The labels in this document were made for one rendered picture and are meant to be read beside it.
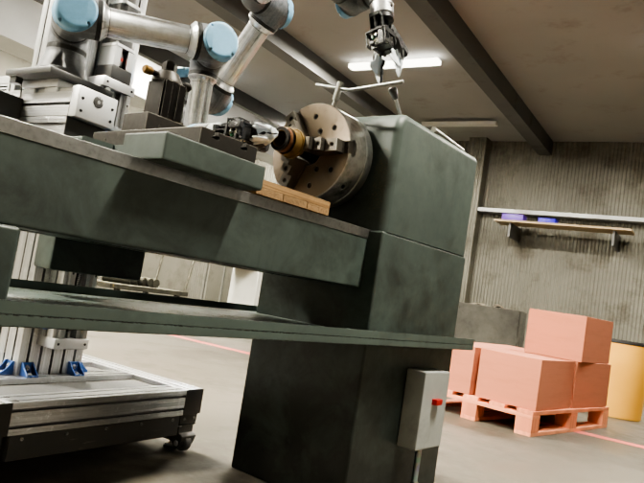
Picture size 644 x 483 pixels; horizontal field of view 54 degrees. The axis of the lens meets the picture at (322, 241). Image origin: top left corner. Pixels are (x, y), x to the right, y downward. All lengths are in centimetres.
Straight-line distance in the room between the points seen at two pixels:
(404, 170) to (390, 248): 26
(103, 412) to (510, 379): 265
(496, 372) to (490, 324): 236
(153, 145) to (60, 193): 22
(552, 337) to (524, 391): 67
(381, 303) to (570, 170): 894
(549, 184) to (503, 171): 79
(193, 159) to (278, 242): 40
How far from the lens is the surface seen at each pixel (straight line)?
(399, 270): 207
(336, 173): 193
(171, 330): 129
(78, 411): 206
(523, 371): 407
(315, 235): 179
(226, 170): 145
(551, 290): 1054
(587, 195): 1066
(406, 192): 208
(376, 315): 199
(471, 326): 649
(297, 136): 191
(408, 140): 208
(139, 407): 222
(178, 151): 136
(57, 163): 128
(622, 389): 582
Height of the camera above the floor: 65
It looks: 4 degrees up
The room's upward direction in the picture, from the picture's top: 9 degrees clockwise
